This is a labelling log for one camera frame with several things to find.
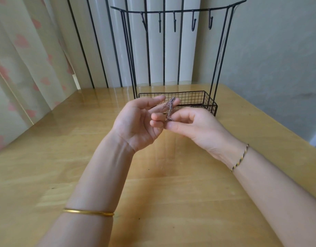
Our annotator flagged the person's left hand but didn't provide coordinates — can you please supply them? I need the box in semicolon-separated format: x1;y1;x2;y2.
111;94;182;154

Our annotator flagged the person's right hand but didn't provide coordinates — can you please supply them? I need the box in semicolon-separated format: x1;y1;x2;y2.
150;106;247;166

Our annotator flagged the chain necklace with pendant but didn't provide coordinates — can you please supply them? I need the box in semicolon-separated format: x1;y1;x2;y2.
162;96;178;122

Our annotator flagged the black wire jewelry rack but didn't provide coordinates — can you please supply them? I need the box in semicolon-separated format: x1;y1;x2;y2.
110;0;248;117

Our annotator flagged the person's right forearm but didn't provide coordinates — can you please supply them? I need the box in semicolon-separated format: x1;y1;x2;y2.
230;145;316;247

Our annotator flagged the person's left forearm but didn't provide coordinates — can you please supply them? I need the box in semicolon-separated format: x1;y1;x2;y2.
38;131;137;247

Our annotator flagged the white black-striped curtain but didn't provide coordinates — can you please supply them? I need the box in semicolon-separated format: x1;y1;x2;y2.
44;0;203;91

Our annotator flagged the gold bangle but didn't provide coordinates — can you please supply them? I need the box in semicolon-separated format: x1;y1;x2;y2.
63;207;116;218

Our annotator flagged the pink floral curtain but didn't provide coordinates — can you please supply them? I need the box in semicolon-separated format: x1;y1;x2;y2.
0;0;80;155

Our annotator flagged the braided cord bracelet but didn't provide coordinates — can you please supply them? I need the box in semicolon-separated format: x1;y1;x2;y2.
230;143;250;173

